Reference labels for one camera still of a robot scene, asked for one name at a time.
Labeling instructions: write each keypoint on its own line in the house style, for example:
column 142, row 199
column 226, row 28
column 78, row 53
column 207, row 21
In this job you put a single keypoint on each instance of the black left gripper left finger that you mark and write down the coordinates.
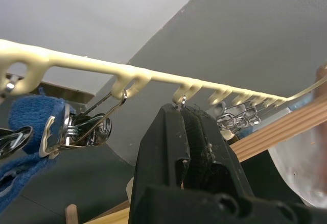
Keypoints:
column 158, row 145

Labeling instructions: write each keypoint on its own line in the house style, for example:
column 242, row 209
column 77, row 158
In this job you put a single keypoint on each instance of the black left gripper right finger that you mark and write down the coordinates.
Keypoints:
column 217, row 157

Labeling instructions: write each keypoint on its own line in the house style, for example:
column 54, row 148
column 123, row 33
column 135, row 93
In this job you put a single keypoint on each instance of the metal clip with cream tips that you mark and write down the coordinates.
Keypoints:
column 9, row 86
column 182, row 102
column 12, row 137
column 251, row 114
column 231, row 122
column 76, row 129

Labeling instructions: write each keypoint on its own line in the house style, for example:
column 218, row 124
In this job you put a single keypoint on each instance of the cream plastic clip hanger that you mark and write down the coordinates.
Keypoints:
column 87, row 63

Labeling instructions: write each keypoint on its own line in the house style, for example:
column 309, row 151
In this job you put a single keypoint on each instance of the ribbed wooden beam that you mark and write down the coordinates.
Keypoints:
column 281, row 124

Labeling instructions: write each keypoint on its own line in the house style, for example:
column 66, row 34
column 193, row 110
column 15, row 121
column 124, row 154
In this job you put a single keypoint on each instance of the clear plastic container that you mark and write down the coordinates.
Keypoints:
column 296, row 162

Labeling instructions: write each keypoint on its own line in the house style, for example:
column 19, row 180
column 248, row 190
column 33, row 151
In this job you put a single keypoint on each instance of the light wooden base board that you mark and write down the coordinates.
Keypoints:
column 115, row 213

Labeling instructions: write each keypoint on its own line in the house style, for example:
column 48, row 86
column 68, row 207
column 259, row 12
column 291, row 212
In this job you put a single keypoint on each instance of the wooden dowel peg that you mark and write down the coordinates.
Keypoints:
column 71, row 215

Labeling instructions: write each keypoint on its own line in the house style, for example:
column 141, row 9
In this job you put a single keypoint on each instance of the blue sock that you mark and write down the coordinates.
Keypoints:
column 25, row 111

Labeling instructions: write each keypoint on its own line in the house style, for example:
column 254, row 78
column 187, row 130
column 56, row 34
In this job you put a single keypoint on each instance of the wooden upright post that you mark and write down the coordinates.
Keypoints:
column 321, row 81

